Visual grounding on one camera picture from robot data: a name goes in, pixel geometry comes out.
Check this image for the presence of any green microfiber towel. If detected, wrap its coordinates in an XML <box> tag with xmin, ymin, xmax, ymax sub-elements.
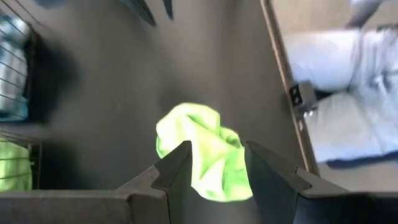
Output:
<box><xmin>0</xmin><ymin>141</ymin><xmax>34</xmax><ymax>192</ymax></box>
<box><xmin>155</xmin><ymin>102</ymin><xmax>254</xmax><ymax>203</ymax></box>

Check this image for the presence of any light blue microfiber towel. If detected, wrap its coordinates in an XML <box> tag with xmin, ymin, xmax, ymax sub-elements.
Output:
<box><xmin>0</xmin><ymin>14</ymin><xmax>30</xmax><ymax>108</ymax></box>
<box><xmin>0</xmin><ymin>104</ymin><xmax>29</xmax><ymax>122</ymax></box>

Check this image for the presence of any person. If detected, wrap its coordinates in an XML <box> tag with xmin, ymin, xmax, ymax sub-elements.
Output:
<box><xmin>281</xmin><ymin>0</ymin><xmax>398</xmax><ymax>170</ymax></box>

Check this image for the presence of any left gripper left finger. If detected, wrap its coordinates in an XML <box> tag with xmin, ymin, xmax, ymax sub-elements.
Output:
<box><xmin>0</xmin><ymin>140</ymin><xmax>194</xmax><ymax>224</ymax></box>

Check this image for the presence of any black table frame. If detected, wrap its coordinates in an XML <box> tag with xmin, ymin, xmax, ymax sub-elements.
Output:
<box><xmin>259</xmin><ymin>0</ymin><xmax>320</xmax><ymax>175</ymax></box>

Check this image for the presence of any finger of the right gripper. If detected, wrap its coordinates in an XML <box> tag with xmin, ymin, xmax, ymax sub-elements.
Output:
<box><xmin>162</xmin><ymin>0</ymin><xmax>174</xmax><ymax>21</ymax></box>
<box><xmin>118</xmin><ymin>0</ymin><xmax>157</xmax><ymax>27</ymax></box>

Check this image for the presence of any black table mat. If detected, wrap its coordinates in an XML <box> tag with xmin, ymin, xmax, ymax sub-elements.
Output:
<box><xmin>0</xmin><ymin>0</ymin><xmax>312</xmax><ymax>224</ymax></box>

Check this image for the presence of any copper wire basket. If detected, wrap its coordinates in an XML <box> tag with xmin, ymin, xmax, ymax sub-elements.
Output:
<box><xmin>0</xmin><ymin>129</ymin><xmax>42</xmax><ymax>192</ymax></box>
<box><xmin>0</xmin><ymin>8</ymin><xmax>39</xmax><ymax>124</ymax></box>

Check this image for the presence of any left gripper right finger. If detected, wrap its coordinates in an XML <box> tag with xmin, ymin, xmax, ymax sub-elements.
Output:
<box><xmin>244</xmin><ymin>140</ymin><xmax>398</xmax><ymax>224</ymax></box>

